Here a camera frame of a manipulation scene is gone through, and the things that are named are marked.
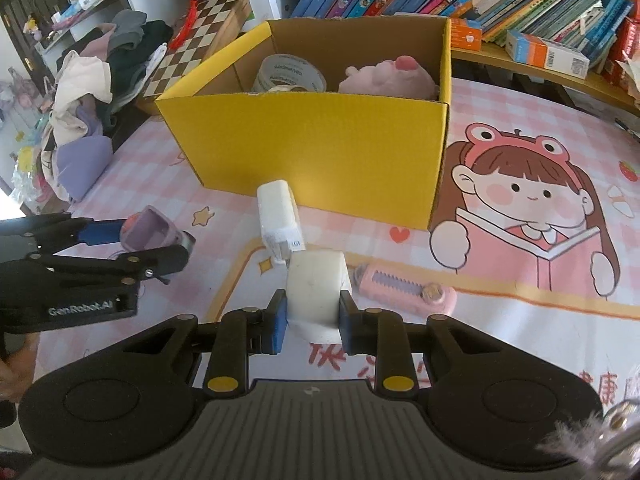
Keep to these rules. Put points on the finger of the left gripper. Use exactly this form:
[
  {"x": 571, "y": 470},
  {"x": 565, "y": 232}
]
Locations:
[
  {"x": 48, "y": 234},
  {"x": 55, "y": 272}
]

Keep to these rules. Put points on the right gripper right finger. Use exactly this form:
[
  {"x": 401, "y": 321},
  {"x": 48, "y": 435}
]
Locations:
[{"x": 382, "y": 335}]

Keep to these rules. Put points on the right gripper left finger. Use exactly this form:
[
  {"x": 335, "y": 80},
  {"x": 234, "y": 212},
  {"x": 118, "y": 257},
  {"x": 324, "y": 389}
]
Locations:
[{"x": 240, "y": 334}]

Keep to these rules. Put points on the white foam cube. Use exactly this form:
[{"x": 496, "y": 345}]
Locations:
[{"x": 313, "y": 289}]

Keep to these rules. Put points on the small toy truck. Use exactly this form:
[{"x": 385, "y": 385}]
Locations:
[{"x": 150, "y": 229}]

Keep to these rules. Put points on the person's left hand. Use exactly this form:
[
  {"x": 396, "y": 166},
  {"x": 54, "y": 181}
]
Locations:
[{"x": 18, "y": 370}]

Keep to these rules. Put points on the white power adapter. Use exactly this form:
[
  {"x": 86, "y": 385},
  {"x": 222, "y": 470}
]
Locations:
[{"x": 279, "y": 222}]

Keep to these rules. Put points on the pile of clothes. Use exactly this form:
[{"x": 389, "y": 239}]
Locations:
[{"x": 96, "y": 79}]

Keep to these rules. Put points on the yellow cardboard box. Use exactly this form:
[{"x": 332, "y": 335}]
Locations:
[{"x": 370, "y": 157}]

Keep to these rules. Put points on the pink plush toy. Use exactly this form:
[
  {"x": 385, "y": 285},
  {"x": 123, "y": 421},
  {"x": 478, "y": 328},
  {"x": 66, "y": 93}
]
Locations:
[{"x": 403, "y": 78}]

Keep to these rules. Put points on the clear tape roll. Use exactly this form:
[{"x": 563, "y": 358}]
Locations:
[{"x": 284, "y": 72}]

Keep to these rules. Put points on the wooden chess board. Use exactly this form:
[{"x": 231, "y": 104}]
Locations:
[{"x": 218, "y": 23}]

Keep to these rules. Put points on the red tassel ornament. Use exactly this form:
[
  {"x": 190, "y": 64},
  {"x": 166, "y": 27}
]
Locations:
[{"x": 180, "y": 37}]

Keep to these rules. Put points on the orange white small box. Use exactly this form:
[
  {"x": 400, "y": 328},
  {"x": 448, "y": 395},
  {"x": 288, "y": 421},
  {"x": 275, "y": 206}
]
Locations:
[{"x": 533, "y": 51}]

